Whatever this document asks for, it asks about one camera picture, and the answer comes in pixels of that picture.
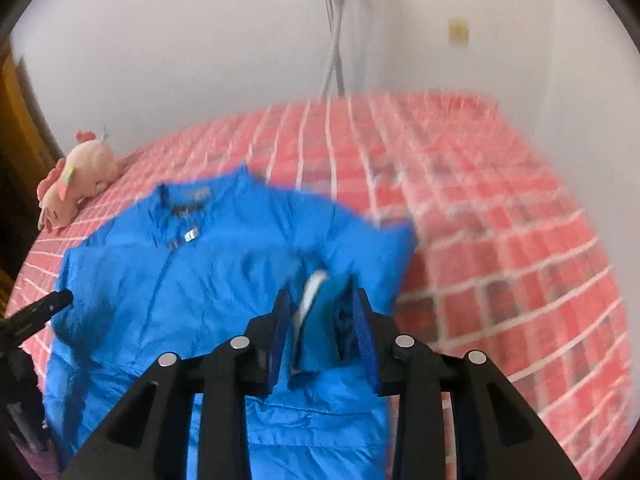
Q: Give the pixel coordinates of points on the yellow wall socket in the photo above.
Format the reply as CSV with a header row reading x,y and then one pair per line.
x,y
458,32

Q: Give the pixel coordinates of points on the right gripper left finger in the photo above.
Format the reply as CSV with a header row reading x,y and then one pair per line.
x,y
147,433

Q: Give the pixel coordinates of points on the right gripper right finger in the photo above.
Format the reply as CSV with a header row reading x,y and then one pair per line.
x,y
497,434

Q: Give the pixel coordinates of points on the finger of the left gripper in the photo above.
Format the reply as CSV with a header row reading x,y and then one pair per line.
x,y
31,319

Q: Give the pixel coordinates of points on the red plaid bed sheet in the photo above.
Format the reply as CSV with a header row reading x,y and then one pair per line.
x,y
507,261

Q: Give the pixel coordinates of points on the blue puffer jacket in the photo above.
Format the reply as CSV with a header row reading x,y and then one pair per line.
x,y
186,269

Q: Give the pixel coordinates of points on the pink plush unicorn toy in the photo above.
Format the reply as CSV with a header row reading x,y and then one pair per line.
x,y
87,171

